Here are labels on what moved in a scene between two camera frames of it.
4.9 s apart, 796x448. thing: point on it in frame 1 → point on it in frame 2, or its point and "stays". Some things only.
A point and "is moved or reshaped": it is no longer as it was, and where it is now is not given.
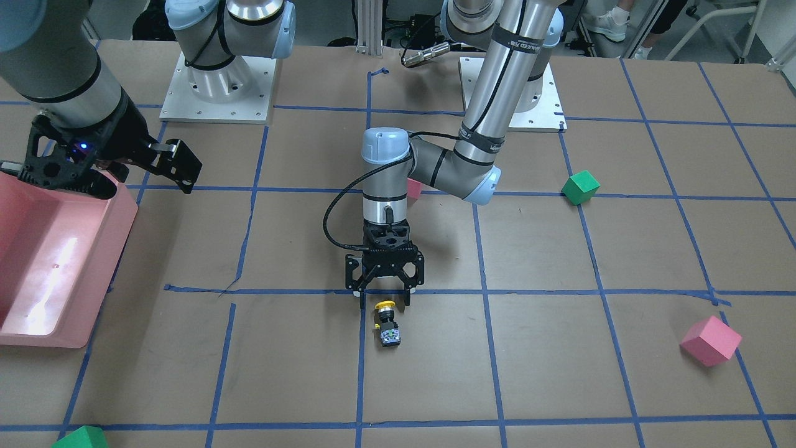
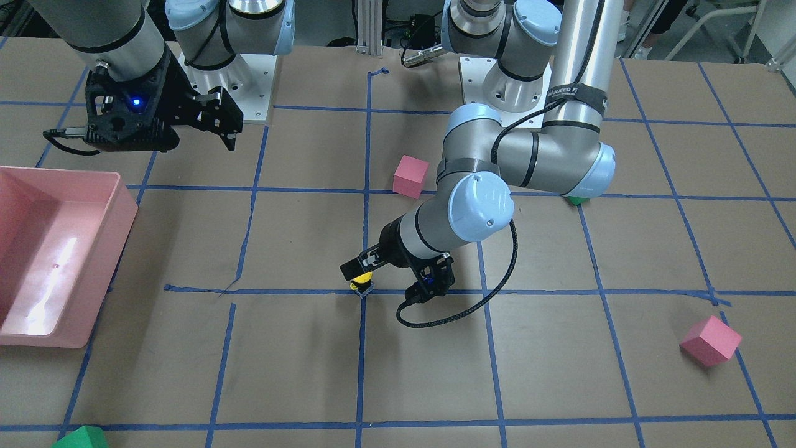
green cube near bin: (86, 437) stays
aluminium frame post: (369, 18) stays
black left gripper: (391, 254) → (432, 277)
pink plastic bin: (58, 251) stays
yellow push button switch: (384, 318) is moved or reshaped
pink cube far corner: (711, 341) stays
